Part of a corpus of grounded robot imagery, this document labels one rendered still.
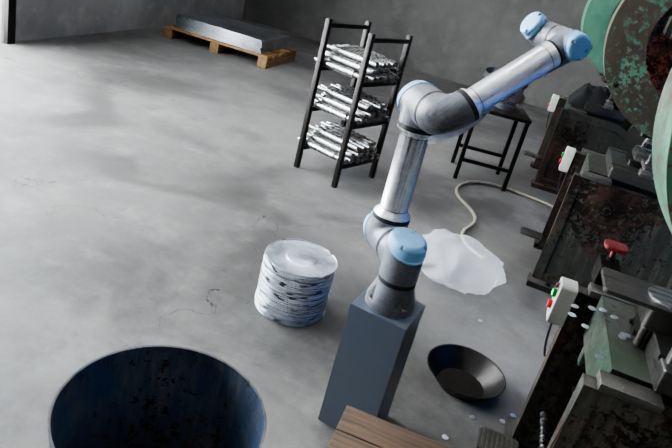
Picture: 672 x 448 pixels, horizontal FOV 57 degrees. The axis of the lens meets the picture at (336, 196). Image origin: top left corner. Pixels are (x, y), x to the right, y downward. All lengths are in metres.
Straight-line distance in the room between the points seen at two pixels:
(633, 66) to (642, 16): 0.20
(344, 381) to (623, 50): 1.81
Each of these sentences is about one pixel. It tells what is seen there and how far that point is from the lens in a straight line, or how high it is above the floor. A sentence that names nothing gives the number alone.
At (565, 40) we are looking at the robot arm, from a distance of 1.77.
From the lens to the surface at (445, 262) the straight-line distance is 2.98.
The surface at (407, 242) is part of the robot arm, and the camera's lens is 1.78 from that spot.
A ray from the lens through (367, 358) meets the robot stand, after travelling 1.91.
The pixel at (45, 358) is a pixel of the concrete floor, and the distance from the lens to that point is 2.23.
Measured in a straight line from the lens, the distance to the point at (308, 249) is 2.55.
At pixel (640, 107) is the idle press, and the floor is 1.04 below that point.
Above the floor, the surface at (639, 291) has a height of 0.78.
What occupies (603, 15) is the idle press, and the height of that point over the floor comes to 1.32.
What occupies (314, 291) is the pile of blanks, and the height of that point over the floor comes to 0.16.
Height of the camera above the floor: 1.42
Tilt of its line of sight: 23 degrees down
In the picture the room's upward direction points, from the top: 14 degrees clockwise
